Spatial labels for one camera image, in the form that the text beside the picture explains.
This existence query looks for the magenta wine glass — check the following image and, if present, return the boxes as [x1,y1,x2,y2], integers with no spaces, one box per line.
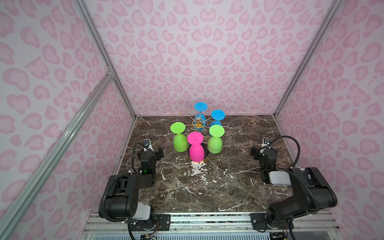
[188,132,205,163]

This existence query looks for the green wine glass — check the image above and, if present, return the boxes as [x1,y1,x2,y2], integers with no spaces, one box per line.
[208,125,225,154]
[170,122,188,153]

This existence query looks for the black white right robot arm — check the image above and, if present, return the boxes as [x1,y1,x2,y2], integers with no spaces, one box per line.
[250,146,338,229]

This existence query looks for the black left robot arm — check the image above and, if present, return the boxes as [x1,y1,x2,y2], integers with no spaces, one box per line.
[99,148,164,227]

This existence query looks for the blue wine glass rear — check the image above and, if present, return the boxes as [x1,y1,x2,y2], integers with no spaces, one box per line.
[194,102,208,131]

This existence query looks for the blue wine glass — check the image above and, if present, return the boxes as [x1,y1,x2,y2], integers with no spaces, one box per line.
[210,110,226,127]
[194,102,208,131]

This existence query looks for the blue wine glass right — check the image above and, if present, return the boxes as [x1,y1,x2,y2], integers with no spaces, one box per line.
[210,110,226,127]

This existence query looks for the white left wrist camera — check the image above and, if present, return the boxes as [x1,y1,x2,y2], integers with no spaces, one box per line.
[142,139,154,152]

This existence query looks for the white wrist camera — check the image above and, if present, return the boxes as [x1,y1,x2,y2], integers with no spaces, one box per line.
[142,139,154,152]
[262,138,272,147]

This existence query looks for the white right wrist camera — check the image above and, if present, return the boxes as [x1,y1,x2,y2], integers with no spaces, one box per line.
[262,138,272,147]

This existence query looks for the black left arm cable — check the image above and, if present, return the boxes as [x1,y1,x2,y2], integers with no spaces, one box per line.
[131,142,151,173]

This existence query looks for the gold wire glass rack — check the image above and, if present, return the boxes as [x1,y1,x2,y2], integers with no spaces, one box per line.
[179,109,211,164]

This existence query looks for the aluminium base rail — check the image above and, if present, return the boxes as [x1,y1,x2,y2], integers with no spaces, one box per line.
[80,211,346,240]

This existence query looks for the aluminium frame left post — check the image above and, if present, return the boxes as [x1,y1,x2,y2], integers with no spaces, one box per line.
[74,0,137,120]

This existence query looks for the aluminium frame post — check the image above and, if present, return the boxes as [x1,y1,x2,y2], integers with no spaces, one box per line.
[274,0,344,119]
[74,0,137,120]

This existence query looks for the aluminium frame left diagonal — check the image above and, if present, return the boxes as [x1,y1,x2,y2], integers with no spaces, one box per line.
[1,73,115,240]

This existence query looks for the aluminium frame right post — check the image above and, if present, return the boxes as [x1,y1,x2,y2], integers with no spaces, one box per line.
[274,0,344,119]

